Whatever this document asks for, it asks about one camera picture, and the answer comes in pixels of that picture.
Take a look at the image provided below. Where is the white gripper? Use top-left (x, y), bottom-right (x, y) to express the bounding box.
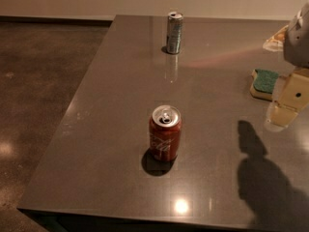
top-left (263, 2), bottom-right (309, 129)

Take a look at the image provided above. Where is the red coke can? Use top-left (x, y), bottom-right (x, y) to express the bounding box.
top-left (149, 105), bottom-right (182, 162)

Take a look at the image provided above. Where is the silver redbull can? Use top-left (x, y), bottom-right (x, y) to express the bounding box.
top-left (166, 12), bottom-right (183, 54)

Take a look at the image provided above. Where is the green yellow sponge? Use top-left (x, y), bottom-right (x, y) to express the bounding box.
top-left (250, 69), bottom-right (279, 101)

